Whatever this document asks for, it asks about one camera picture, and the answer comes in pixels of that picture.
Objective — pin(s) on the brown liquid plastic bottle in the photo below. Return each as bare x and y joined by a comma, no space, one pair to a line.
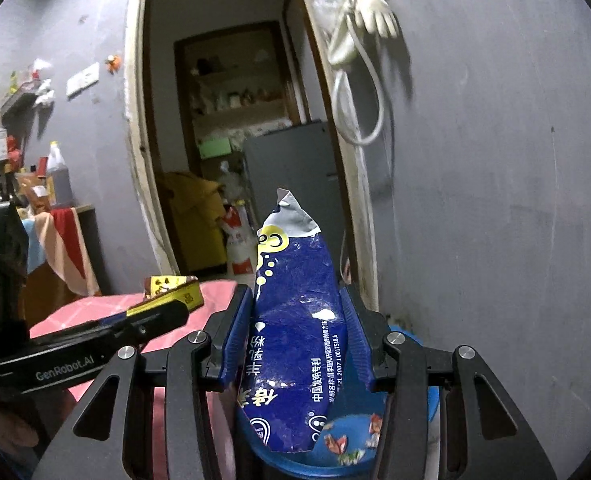
57,175

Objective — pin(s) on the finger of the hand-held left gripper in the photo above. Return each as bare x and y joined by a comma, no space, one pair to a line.
165,317

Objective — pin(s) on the orange wall ornament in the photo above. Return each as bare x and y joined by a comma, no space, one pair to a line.
112,62

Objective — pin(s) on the person's left forearm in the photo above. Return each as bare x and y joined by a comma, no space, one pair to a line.
5,425

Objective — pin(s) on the yellow bag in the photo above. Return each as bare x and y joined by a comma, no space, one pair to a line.
195,220

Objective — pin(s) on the blue snack wrapper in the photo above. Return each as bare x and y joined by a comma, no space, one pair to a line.
295,310

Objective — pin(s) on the blue bin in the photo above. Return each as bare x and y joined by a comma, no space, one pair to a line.
335,467

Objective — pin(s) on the light blue cloth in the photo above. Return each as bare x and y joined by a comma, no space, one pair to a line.
35,252

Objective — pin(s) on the cream door frame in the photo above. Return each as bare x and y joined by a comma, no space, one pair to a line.
134,160

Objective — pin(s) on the white red sack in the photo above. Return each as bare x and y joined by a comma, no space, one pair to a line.
240,255

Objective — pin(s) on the brown cabinet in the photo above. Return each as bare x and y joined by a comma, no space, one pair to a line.
40,290

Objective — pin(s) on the wall shelf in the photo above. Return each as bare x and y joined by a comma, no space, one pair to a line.
17,100

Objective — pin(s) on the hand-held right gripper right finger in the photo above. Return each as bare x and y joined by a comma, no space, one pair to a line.
358,345

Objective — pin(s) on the white rubber gloves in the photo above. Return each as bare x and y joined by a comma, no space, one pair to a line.
380,15

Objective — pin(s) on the white wall switch panel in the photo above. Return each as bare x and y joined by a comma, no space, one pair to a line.
82,79

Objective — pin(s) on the red cream striped towel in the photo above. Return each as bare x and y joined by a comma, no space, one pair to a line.
67,245

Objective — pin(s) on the green box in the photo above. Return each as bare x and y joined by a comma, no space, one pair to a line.
215,147

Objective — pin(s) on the pink checked blanket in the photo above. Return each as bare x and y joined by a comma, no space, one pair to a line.
75,317

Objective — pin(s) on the yellow wrapper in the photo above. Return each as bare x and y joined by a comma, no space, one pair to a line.
175,290

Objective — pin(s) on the wooden shelf unit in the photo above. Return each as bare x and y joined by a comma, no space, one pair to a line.
235,110

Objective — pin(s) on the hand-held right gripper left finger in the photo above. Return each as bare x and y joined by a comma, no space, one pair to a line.
235,340

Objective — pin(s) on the clear plastic bag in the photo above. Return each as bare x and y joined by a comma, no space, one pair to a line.
325,0

